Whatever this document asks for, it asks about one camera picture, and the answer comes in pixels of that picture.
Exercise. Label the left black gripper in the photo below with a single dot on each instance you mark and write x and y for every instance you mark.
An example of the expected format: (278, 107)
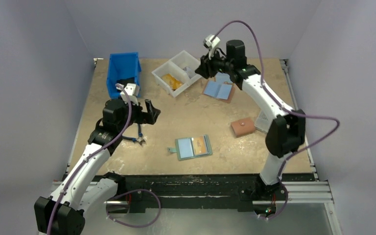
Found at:
(149, 118)

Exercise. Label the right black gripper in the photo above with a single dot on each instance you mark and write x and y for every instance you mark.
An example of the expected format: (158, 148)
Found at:
(206, 66)

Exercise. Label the credit card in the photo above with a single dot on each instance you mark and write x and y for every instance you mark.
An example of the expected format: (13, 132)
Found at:
(190, 72)

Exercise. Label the green card holder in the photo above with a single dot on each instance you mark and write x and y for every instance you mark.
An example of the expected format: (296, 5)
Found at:
(191, 148)

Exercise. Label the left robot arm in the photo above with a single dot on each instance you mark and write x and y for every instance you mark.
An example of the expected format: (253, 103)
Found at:
(64, 212)

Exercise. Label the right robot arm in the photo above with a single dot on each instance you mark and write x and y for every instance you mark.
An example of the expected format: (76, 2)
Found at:
(287, 127)

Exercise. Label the open blue brown wallet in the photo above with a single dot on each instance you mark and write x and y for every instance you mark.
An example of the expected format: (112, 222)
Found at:
(220, 88)

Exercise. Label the black block in bin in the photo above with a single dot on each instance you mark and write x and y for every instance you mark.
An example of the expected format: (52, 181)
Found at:
(125, 82)

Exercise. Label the white divided tray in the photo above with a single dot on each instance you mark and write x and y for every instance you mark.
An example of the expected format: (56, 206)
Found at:
(174, 66)

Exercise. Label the blue plastic bin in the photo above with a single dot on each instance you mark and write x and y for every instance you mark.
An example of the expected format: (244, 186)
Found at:
(122, 66)

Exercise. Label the pink leather pouch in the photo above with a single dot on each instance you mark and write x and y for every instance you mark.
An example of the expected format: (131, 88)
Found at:
(242, 127)

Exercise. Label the clear plastic organizer box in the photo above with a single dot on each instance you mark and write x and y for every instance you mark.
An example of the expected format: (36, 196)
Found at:
(262, 123)

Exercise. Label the blue handled pliers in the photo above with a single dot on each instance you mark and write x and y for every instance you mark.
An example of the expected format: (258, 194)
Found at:
(139, 139)

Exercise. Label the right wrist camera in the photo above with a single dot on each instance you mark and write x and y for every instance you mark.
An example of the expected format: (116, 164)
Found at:
(211, 42)

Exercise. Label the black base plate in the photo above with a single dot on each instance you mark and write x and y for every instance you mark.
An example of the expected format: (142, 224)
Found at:
(241, 192)

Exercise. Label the aluminium rail frame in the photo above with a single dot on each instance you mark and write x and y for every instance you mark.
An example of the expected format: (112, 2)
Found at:
(302, 189)

